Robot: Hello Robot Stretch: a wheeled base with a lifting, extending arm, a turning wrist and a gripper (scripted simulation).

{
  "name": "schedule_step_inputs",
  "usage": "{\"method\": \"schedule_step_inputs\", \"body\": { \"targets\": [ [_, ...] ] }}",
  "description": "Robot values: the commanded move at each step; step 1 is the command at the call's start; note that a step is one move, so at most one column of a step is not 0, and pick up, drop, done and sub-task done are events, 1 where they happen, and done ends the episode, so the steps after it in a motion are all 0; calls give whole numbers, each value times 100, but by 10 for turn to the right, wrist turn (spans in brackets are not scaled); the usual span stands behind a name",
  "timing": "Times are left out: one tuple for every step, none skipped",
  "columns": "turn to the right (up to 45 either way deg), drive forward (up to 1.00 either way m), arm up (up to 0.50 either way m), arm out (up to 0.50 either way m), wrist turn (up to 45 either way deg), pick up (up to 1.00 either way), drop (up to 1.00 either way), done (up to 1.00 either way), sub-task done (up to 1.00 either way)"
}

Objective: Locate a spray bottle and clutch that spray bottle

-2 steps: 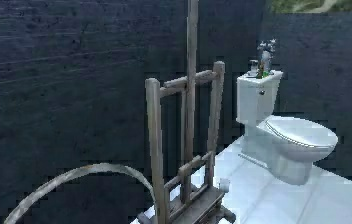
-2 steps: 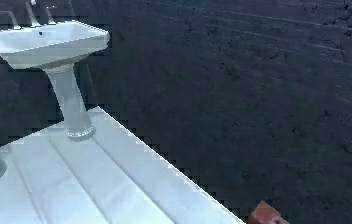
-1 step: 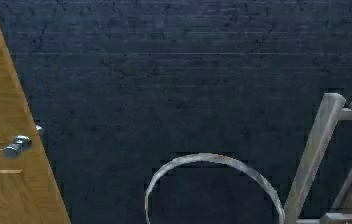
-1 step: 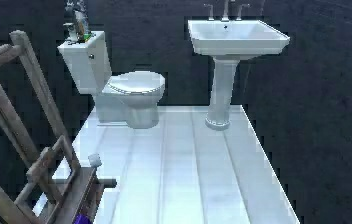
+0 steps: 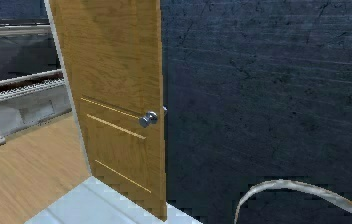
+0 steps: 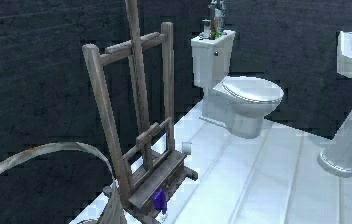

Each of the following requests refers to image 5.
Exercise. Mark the brown wooden room door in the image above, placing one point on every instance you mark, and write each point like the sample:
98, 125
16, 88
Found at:
117, 66

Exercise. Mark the silver round door knob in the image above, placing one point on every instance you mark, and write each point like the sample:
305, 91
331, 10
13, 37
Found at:
148, 119

